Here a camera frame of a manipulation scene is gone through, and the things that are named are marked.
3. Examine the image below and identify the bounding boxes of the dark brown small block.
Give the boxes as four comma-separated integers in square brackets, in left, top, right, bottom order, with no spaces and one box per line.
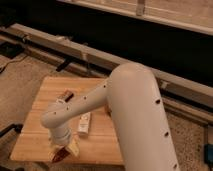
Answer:
[60,90,74,102]

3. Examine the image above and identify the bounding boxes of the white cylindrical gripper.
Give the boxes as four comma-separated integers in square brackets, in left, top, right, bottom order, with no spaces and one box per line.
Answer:
[49,125,80,161]

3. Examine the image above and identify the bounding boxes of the blue object at right edge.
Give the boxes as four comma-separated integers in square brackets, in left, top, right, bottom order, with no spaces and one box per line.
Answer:
[204,144,213,164]

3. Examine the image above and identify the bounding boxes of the wooden board table top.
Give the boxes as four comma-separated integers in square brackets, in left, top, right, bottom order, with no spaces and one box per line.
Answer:
[10,77,123,165]

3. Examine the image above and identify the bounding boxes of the white tube bottle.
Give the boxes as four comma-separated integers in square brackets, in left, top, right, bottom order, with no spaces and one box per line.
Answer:
[78,112,91,135]

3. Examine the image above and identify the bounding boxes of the black clamp handle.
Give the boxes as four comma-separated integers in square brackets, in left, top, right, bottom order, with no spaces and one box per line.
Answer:
[0,124,23,138]

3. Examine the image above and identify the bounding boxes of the long metal rail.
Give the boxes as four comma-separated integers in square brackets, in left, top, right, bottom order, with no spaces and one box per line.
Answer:
[0,24,213,108]

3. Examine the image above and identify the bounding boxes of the black box on floor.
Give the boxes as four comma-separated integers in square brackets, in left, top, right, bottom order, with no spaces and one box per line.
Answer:
[0,42,24,59]

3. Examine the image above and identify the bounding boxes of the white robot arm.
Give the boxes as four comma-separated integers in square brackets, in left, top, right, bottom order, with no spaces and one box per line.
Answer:
[41,62,180,171]

